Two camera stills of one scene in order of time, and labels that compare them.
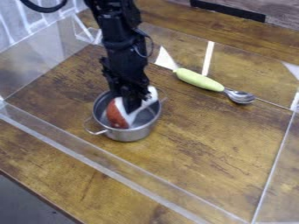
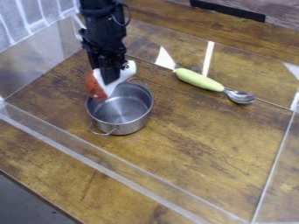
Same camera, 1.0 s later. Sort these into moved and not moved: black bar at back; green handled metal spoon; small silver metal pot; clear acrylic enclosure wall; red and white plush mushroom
Moved: small silver metal pot; red and white plush mushroom
Not moved: black bar at back; green handled metal spoon; clear acrylic enclosure wall
